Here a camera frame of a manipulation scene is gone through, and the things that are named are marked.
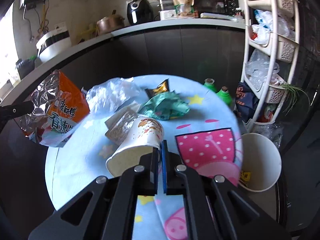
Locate white paper cup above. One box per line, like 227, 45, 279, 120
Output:
106, 116, 164, 177

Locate orange instant noodle bag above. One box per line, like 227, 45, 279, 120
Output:
20, 70, 90, 147

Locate green snack wrapper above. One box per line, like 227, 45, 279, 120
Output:
139, 92, 190, 120

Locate white trash bin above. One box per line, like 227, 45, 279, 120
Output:
242, 133, 282, 193

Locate blue cartoon pig tablecloth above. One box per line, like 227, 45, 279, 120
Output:
45, 75, 243, 239

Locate white rice cooker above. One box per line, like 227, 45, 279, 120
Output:
36, 27, 72, 63

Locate clear plastic bag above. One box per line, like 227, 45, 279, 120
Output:
86, 77, 142, 116

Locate black yellow snack wrapper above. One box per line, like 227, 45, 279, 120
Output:
145, 79, 170, 99

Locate green plastic bottle front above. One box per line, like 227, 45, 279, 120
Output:
217, 86, 233, 107

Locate green plastic bottle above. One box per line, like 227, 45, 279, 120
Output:
217, 86, 233, 107
204, 78, 218, 93

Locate green plastic bottle rear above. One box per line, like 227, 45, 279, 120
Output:
204, 78, 218, 93

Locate navy shopping bag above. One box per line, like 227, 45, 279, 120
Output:
235, 82, 259, 123

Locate copper cooking pot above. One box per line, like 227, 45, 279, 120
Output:
97, 14, 125, 35

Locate clear plastic bags on rack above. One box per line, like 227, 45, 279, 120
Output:
245, 49, 284, 91

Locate green spider plant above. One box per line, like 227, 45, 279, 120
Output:
280, 83, 311, 116

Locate black air fryer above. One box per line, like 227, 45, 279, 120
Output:
127, 0, 154, 25

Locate steel food steamer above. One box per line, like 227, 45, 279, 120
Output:
158, 0, 177, 21

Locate kraft snack pouch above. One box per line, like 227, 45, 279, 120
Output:
172, 0, 195, 18

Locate black toaster oven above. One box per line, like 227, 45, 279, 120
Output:
193, 0, 239, 16

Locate white plastic bags on rack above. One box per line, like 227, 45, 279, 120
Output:
250, 10, 295, 46

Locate white tiered storage rack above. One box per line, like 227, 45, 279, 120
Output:
241, 0, 300, 132

